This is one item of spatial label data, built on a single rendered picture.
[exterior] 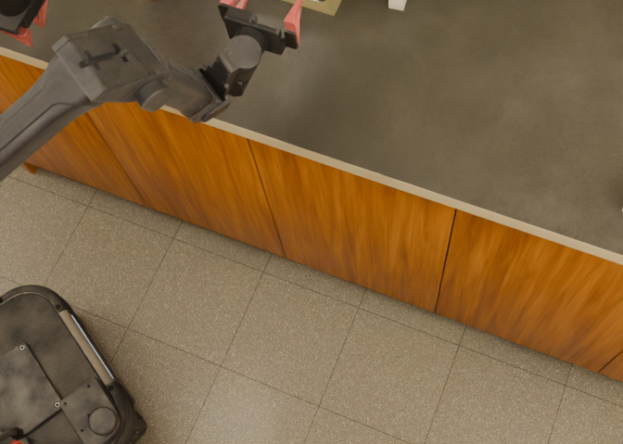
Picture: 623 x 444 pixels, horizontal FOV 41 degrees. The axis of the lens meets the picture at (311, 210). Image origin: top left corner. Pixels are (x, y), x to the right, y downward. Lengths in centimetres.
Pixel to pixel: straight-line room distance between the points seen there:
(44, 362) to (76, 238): 51
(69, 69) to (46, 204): 183
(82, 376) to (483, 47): 131
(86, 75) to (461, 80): 89
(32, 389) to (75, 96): 143
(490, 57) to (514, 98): 10
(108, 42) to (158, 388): 161
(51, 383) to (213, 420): 46
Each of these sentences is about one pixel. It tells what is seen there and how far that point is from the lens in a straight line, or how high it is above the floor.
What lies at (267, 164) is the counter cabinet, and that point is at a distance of 180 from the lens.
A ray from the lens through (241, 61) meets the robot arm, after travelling 132.
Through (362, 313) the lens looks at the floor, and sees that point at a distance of 242.
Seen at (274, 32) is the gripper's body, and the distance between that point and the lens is 141.
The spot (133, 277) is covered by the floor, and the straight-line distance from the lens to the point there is 257.
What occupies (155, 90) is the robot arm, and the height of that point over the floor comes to 152.
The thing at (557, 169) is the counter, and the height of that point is 94.
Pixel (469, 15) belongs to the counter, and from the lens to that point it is 173.
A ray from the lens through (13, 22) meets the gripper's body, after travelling 155.
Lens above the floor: 233
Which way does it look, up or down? 66 degrees down
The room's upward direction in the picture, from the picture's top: 11 degrees counter-clockwise
